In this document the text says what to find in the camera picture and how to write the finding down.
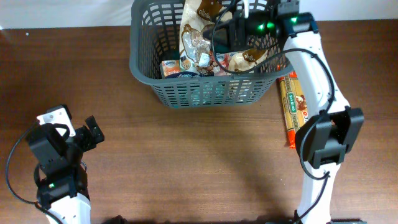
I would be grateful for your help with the San Remo spaghetti pack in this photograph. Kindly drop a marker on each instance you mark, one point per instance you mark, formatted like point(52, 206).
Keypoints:
point(294, 105)

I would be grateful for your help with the coconut pouch beige brown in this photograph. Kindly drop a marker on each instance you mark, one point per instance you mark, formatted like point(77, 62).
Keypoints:
point(247, 59)

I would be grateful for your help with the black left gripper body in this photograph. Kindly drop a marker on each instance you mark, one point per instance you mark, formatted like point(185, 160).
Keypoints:
point(88, 137)

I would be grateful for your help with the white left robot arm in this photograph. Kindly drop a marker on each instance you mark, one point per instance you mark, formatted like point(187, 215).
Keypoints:
point(60, 175)

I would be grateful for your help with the mushroom pouch beige brown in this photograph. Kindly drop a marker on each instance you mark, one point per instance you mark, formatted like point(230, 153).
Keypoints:
point(195, 49)

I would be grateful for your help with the Kleenex tissue multipack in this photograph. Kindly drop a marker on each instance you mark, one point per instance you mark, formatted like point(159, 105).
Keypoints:
point(171, 70)

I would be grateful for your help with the grey plastic basket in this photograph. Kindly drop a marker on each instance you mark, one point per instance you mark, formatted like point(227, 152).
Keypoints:
point(154, 37)

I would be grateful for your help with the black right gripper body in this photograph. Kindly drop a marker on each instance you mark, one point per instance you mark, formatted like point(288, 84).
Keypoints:
point(226, 34)

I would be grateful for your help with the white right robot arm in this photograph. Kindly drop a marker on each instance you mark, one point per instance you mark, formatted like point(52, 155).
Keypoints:
point(333, 125)

